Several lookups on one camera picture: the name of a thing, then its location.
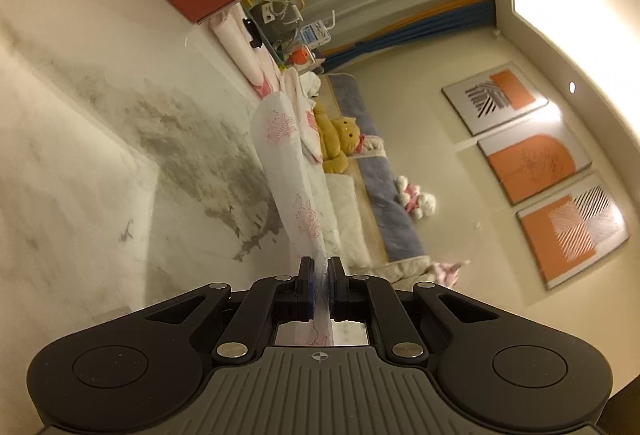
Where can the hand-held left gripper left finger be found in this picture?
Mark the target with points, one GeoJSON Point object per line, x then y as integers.
{"type": "Point", "coordinates": [305, 285]}

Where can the folded white pink bag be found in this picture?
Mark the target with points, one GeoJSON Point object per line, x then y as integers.
{"type": "Point", "coordinates": [232, 37]}

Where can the green orange toy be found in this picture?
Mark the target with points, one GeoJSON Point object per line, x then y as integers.
{"type": "Point", "coordinates": [300, 55]}

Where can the milk carton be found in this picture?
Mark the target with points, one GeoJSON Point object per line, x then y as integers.
{"type": "Point", "coordinates": [315, 35]}

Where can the wall picture orange arch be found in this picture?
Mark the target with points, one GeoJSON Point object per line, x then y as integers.
{"type": "Point", "coordinates": [530, 165]}

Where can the folded pink bag red print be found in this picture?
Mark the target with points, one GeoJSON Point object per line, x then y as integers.
{"type": "Point", "coordinates": [309, 127]}

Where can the blue curtain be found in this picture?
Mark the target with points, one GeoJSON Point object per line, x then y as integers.
{"type": "Point", "coordinates": [425, 27]}

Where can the wall picture striped square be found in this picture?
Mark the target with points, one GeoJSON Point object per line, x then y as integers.
{"type": "Point", "coordinates": [555, 235]}

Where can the yellow cat plush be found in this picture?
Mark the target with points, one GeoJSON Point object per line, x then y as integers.
{"type": "Point", "coordinates": [340, 140]}

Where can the blue-grey sofa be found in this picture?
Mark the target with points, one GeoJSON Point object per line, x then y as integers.
{"type": "Point", "coordinates": [385, 195]}

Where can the pink elephant plush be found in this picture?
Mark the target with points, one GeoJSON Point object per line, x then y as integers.
{"type": "Point", "coordinates": [450, 272]}

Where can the white pink-printed shopping bag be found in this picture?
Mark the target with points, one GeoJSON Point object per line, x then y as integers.
{"type": "Point", "coordinates": [285, 165]}

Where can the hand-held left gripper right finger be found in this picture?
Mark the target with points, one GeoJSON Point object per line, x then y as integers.
{"type": "Point", "coordinates": [337, 287]}

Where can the pink white bear plush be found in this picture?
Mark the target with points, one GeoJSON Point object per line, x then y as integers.
{"type": "Point", "coordinates": [417, 202]}

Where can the beige pillow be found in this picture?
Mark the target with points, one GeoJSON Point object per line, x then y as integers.
{"type": "Point", "coordinates": [345, 215]}

